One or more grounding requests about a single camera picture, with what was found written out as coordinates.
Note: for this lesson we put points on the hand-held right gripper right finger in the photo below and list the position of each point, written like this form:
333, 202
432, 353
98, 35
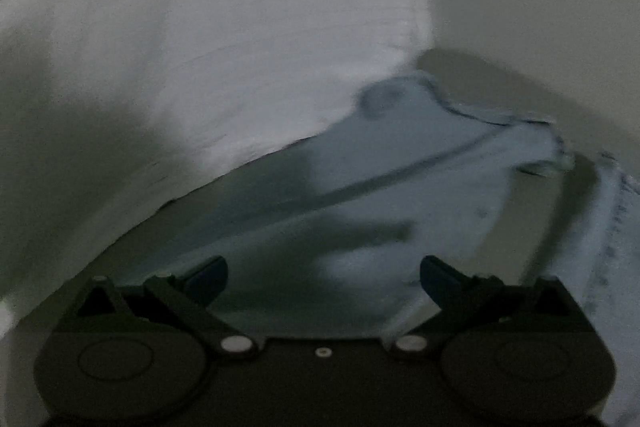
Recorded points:
439, 281

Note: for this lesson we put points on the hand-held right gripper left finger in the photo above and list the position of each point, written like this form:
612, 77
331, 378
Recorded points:
207, 278

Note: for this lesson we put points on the light blue denim pants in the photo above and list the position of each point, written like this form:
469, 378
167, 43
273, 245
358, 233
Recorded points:
400, 187

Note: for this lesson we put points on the white carrot print bed sheet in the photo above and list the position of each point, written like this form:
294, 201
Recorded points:
200, 57

